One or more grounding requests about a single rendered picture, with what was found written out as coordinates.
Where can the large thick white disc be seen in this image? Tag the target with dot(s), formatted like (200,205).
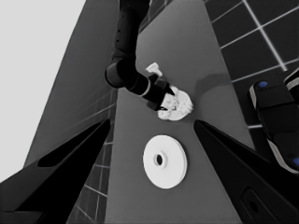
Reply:
(173,168)

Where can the white round pinned carrier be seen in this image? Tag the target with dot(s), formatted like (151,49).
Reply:
(176,117)

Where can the small white T-shaped piece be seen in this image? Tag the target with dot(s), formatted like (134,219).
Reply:
(153,67)

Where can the dark robot body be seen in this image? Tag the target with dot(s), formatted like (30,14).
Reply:
(274,102)

